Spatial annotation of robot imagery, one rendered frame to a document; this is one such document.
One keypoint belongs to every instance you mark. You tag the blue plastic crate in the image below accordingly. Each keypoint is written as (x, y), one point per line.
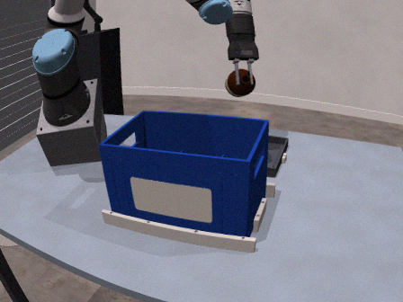
(198, 171)

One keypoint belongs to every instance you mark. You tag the brown bottle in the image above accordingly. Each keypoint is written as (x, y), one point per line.
(244, 88)

